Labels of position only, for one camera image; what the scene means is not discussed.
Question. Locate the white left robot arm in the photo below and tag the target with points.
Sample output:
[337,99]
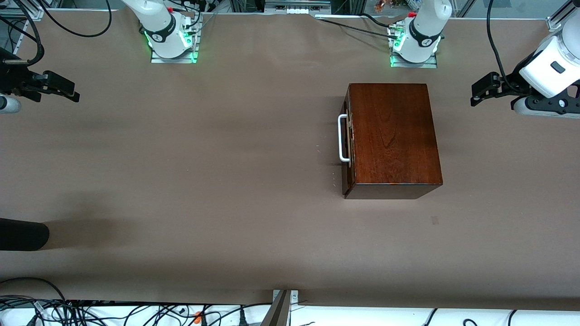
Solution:
[426,27]

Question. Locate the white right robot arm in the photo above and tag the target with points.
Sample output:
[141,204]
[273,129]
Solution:
[158,27]

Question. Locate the dark brown wooden cabinet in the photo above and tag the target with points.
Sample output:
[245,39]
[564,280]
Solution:
[394,136]

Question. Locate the black foam cylinder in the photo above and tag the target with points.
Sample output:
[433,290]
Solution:
[22,234]

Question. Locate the grey power strip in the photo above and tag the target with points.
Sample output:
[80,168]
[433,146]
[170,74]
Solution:
[297,4]

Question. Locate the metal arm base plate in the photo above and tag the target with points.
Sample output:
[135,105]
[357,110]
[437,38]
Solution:
[414,65]
[174,60]

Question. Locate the aluminium frame profile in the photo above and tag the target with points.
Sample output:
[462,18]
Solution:
[22,11]

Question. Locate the grey metal camera stand bracket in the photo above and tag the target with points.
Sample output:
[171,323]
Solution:
[278,312]

